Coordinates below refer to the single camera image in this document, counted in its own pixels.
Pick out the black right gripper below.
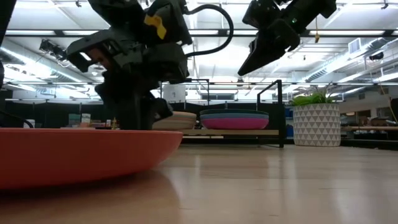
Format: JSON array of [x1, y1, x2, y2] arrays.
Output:
[[238, 19, 301, 77]]

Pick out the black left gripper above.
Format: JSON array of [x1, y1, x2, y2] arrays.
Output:
[[95, 30, 190, 130]]

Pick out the pale mint plate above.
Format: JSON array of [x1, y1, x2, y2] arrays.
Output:
[[154, 116, 198, 125]]

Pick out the blue plate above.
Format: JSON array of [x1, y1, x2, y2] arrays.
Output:
[[200, 113, 270, 121]]

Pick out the pink plate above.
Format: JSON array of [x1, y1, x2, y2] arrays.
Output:
[[201, 118, 270, 131]]

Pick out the orange plate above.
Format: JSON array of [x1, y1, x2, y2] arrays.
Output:
[[0, 128, 183, 190]]

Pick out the wooden shelf board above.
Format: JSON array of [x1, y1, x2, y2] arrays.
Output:
[[178, 129, 280, 137]]

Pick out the green succulent plant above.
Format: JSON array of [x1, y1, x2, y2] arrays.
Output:
[[290, 83, 340, 106]]

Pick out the teal box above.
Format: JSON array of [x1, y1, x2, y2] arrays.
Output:
[[68, 113, 82, 127]]

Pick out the overhead rig light bar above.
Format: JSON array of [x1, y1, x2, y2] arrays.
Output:
[[4, 29, 398, 37]]

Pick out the white triangle-patterned plant pot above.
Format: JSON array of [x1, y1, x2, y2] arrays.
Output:
[[292, 103, 341, 147]]

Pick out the black ceiling-mounted device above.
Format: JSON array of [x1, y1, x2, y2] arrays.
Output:
[[39, 39, 68, 62]]

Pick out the wooden background desk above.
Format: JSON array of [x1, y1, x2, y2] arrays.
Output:
[[340, 125, 398, 131]]

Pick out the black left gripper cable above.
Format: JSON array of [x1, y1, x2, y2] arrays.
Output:
[[183, 3, 234, 58]]

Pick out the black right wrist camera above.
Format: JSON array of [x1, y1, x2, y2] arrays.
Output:
[[242, 0, 280, 29]]

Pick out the black metal shelf frame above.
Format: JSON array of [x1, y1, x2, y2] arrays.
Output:
[[182, 79, 285, 149]]

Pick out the yellow hanging cord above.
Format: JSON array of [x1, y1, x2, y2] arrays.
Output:
[[313, 17, 320, 44]]

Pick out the yellow cable tag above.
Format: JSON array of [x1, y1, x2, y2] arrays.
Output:
[[143, 14, 168, 40]]

